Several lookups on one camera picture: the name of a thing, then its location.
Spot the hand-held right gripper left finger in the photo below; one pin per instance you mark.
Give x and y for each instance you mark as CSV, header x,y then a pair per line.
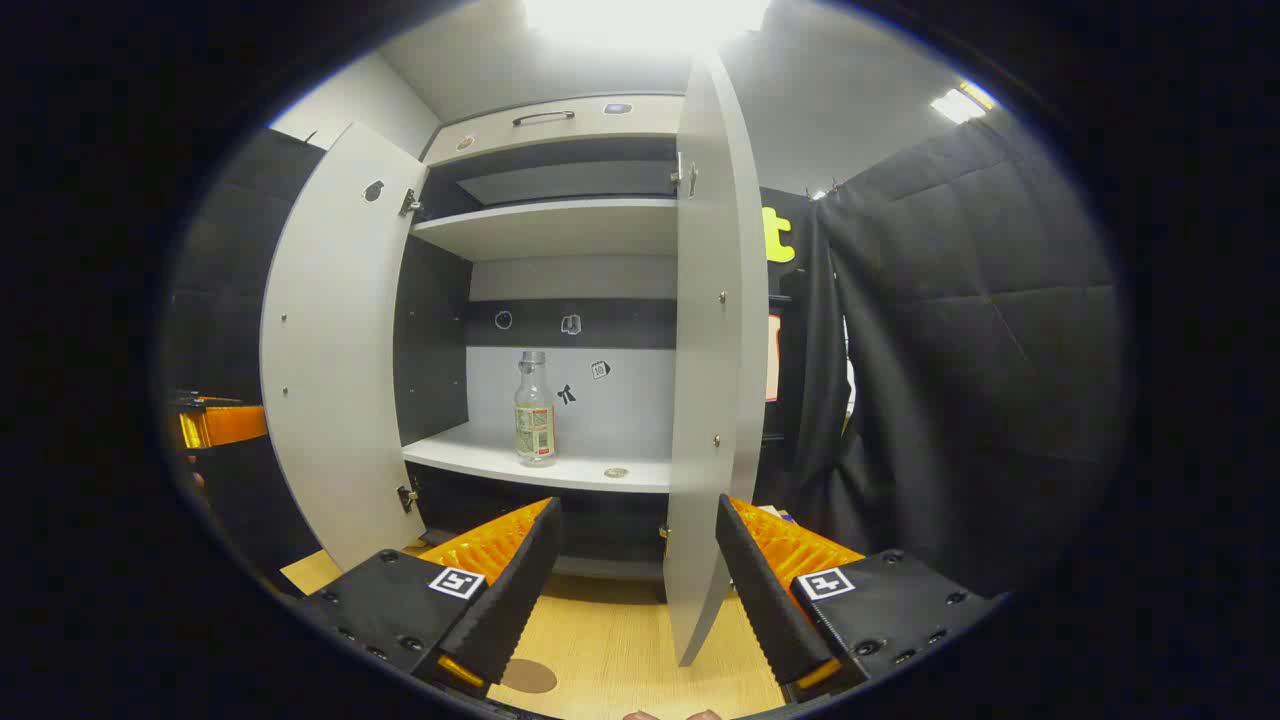
x,y
510,590

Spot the black backdrop cloth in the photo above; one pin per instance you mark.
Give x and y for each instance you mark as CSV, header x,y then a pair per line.
x,y
980,350

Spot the brown round coaster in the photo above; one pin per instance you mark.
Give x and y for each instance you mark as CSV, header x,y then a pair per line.
x,y
528,677

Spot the grey cabinet shelf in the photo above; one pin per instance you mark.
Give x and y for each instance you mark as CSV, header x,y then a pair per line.
x,y
550,230
480,455

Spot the grey cabinet door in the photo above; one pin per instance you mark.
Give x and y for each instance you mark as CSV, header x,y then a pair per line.
x,y
700,400
330,350

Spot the clear plastic bottle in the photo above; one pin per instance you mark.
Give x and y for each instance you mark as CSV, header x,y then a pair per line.
x,y
535,430

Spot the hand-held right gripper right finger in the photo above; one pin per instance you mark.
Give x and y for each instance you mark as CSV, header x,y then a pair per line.
x,y
765,600

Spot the ceiling light panel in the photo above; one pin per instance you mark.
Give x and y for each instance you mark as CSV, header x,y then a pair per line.
x,y
960,103
645,20

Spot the grey cabinet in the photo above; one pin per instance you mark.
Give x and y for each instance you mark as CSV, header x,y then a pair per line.
x,y
430,330

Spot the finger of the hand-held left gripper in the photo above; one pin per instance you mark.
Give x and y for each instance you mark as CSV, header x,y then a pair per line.
x,y
230,425

